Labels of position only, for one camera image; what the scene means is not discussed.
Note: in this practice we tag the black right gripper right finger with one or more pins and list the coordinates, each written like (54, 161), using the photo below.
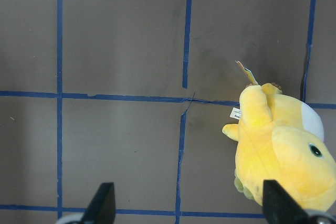
(279, 207)

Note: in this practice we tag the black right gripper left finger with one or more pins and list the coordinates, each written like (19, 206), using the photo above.
(102, 207)

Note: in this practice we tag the yellow plush dinosaur toy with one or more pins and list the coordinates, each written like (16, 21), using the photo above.
(280, 138)

